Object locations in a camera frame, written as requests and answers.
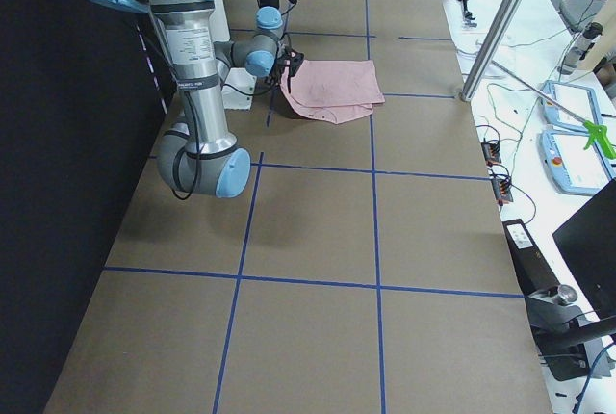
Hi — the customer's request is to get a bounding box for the metal reacher grabber tool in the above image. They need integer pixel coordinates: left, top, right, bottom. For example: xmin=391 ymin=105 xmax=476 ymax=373
xmin=490 ymin=59 xmax=615 ymax=160

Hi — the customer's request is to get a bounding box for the orange black connector box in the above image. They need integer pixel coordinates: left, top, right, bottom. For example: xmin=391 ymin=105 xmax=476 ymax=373
xmin=480 ymin=141 xmax=502 ymax=167

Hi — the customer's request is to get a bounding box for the metal stand with knob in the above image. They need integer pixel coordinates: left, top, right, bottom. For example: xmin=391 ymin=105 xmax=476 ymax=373
xmin=525 ymin=291 xmax=615 ymax=381

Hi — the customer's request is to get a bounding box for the black monitor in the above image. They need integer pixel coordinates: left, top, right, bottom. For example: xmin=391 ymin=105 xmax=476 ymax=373
xmin=552 ymin=181 xmax=615 ymax=318

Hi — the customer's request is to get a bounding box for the blue teach pendant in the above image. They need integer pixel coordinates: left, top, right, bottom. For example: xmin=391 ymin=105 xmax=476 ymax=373
xmin=541 ymin=80 xmax=603 ymax=132
xmin=539 ymin=130 xmax=615 ymax=196

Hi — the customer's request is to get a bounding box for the pink Snoopy t-shirt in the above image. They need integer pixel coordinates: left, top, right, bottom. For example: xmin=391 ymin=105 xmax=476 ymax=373
xmin=280 ymin=60 xmax=385 ymax=125

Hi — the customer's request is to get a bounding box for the black box with label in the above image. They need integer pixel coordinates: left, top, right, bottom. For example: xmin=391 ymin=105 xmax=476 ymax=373
xmin=502 ymin=219 xmax=559 ymax=296

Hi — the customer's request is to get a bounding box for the far blue teach pendant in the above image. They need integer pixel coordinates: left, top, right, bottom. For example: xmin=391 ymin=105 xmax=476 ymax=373
xmin=541 ymin=80 xmax=603 ymax=132

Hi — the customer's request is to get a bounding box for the near blue teach pendant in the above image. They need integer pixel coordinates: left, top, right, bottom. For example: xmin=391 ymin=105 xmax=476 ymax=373
xmin=539 ymin=130 xmax=615 ymax=196

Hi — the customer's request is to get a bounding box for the aluminium frame post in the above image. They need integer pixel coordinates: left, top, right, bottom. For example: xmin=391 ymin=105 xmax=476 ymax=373
xmin=459 ymin=0 xmax=522 ymax=102

